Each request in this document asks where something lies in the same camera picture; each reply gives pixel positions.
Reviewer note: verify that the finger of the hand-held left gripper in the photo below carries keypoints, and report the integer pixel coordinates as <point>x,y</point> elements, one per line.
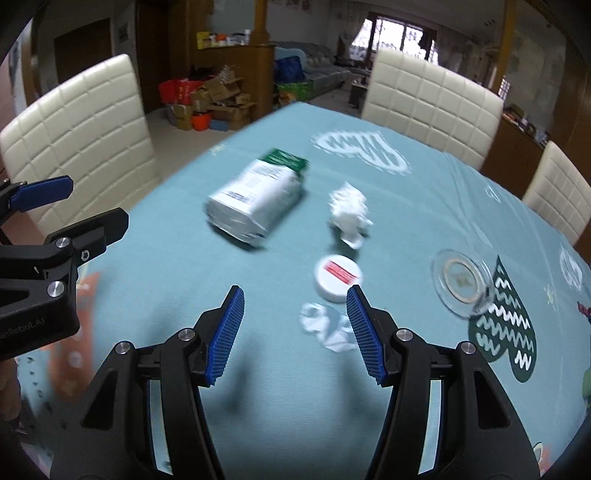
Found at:
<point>99,230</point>
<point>41,191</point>

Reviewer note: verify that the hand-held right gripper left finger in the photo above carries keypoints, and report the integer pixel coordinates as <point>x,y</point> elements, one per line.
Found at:
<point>226,337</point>

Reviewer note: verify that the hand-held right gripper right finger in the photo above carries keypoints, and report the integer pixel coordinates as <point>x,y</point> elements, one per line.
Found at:
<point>364,337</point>

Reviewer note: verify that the clear plastic wrap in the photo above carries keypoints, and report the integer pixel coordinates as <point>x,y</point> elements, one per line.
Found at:
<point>323,323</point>

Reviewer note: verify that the white round lid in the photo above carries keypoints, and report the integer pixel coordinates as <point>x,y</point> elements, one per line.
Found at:
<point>337,277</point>

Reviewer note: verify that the cream quilted chair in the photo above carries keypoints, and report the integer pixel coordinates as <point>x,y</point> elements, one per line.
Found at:
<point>429,101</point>
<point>561,194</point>
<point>78,134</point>

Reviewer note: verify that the teal printed tablecloth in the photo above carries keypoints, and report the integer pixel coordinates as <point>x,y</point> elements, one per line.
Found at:
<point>277,267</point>

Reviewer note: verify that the clear glass dish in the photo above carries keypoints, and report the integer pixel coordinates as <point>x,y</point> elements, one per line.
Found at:
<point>461,281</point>

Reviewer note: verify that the crumpled white tissue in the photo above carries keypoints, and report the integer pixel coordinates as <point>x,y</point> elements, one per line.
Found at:
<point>348,212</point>

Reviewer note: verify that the white green carton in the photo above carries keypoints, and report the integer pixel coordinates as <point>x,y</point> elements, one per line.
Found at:
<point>254,198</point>

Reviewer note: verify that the dark wooden door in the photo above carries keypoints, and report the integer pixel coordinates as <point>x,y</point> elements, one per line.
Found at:
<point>83,53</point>

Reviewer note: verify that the red bag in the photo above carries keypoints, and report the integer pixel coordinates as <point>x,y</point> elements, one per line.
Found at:
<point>178,90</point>

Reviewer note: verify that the pile of cardboard boxes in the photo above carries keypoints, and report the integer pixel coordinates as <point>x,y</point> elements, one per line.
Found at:
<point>226,104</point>

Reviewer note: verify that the wooden partition shelf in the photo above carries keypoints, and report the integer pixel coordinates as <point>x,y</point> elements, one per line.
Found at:
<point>261,60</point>

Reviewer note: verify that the green bag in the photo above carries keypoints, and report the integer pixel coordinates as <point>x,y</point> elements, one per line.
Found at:
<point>295,91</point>

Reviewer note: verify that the wooden sideboard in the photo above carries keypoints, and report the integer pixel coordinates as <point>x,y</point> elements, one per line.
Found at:
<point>512,143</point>

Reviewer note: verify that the blue bag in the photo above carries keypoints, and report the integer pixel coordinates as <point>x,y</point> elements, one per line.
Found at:
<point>290,69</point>

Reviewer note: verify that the grey sofa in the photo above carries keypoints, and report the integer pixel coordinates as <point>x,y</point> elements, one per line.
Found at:
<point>328,71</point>

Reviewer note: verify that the window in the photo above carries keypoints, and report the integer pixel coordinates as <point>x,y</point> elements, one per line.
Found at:
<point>392,39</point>

